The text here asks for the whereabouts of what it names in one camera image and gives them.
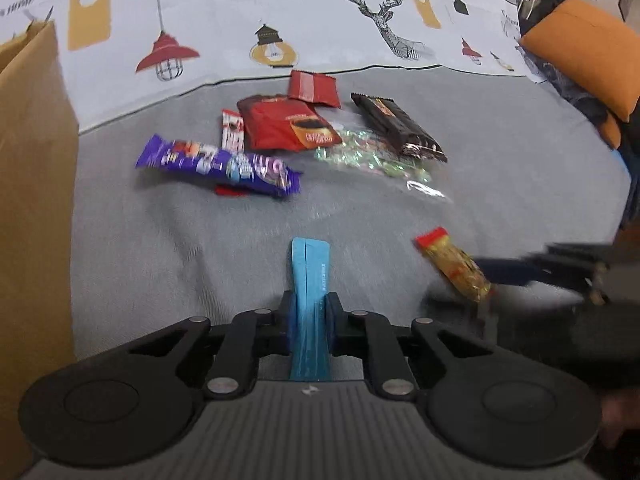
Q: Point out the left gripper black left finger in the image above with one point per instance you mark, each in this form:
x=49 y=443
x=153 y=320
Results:
x=239 y=346

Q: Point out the brown cardboard box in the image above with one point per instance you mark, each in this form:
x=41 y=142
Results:
x=39 y=146

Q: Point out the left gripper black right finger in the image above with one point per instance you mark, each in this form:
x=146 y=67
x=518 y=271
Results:
x=380 y=346

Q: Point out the clear bag of candies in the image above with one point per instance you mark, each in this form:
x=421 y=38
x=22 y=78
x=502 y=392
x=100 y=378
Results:
x=361 y=149

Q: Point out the dark brown snack bar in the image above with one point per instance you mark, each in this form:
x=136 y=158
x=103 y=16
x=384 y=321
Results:
x=404 y=135

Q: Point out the white printed sofa cover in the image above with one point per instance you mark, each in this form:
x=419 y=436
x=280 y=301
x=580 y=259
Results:
x=119 y=56

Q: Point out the small red sachet packet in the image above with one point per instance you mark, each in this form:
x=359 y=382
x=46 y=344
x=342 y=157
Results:
x=313 y=88

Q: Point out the purple chocolate bar wrapper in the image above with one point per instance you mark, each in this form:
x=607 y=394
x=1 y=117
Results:
x=258 y=173

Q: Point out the orange cushion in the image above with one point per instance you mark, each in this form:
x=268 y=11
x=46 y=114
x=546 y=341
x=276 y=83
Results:
x=596 y=51

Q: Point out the red coffee sachet bag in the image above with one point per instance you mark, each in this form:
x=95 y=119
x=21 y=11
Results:
x=277 y=123

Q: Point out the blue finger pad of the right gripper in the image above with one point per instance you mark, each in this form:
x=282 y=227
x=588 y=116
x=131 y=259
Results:
x=513 y=272

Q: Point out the light blue stick packet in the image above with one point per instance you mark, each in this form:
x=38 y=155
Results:
x=310 y=272

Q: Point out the gold red snack bar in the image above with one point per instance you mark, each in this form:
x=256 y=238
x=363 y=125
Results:
x=454 y=264

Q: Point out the red white Nescafe stick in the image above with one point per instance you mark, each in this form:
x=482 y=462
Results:
x=232 y=131

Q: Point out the person's right hand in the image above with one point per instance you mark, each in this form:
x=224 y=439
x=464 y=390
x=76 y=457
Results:
x=620 y=412

